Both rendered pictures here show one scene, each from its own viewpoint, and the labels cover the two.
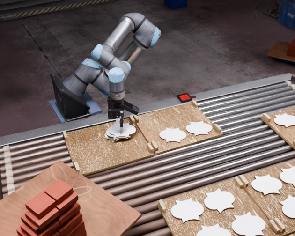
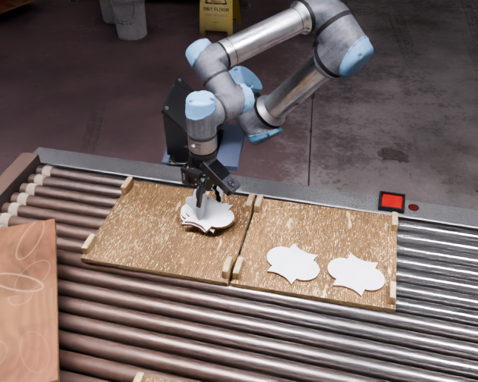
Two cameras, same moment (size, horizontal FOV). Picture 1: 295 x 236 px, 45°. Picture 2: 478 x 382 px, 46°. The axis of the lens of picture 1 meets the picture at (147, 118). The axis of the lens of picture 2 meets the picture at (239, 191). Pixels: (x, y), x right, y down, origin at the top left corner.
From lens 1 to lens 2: 0.93 m
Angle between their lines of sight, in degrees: 29
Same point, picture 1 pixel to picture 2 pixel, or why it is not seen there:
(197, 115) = (379, 248)
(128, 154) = (185, 260)
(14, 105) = not seen: hidden behind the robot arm
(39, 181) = not seen: outside the picture
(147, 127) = (263, 228)
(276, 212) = not seen: outside the picture
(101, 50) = (199, 51)
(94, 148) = (147, 225)
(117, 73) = (195, 102)
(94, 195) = (33, 302)
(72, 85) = not seen: hidden behind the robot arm
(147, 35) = (334, 50)
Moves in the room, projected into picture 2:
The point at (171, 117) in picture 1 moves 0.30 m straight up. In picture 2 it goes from (325, 228) to (334, 139)
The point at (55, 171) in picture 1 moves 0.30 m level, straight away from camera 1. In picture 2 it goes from (30, 233) to (87, 166)
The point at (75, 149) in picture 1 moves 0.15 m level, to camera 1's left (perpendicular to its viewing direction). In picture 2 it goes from (121, 214) to (86, 195)
